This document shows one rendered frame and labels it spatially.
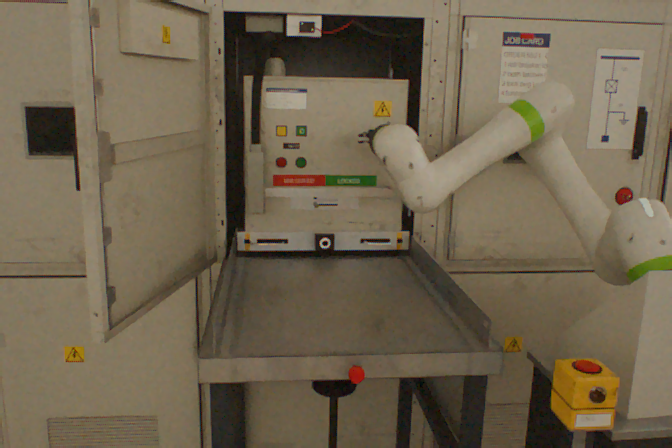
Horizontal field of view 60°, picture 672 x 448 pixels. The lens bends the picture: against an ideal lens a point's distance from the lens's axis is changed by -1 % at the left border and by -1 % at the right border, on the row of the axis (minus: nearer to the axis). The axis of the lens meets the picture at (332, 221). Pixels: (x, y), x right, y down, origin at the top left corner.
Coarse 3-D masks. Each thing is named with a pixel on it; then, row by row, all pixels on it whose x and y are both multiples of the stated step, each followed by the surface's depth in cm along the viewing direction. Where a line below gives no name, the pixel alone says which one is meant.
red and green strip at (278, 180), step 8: (280, 176) 181; (288, 176) 181; (296, 176) 181; (304, 176) 182; (312, 176) 182; (320, 176) 182; (328, 176) 183; (336, 176) 183; (344, 176) 183; (352, 176) 183; (360, 176) 184; (368, 176) 184; (376, 176) 184; (280, 184) 182; (288, 184) 182; (296, 184) 182; (304, 184) 182; (312, 184) 183; (320, 184) 183; (328, 184) 183; (336, 184) 183; (344, 184) 184; (352, 184) 184; (360, 184) 184; (368, 184) 184; (376, 184) 185
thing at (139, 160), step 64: (128, 0) 123; (192, 0) 152; (128, 64) 129; (192, 64) 161; (128, 128) 131; (192, 128) 164; (128, 192) 132; (192, 192) 167; (128, 256) 134; (192, 256) 170; (128, 320) 130
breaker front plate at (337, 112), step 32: (320, 96) 177; (352, 96) 178; (384, 96) 179; (288, 128) 178; (320, 128) 179; (352, 128) 180; (288, 160) 180; (320, 160) 181; (352, 160) 182; (256, 224) 184; (288, 224) 185; (320, 224) 186; (352, 224) 187; (384, 224) 188
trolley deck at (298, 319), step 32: (256, 288) 155; (288, 288) 156; (320, 288) 157; (352, 288) 157; (384, 288) 158; (416, 288) 158; (256, 320) 134; (288, 320) 135; (320, 320) 135; (352, 320) 136; (384, 320) 136; (416, 320) 136; (448, 320) 137; (256, 352) 118; (288, 352) 118; (320, 352) 119; (352, 352) 119; (384, 352) 119; (416, 352) 120; (448, 352) 120; (480, 352) 121
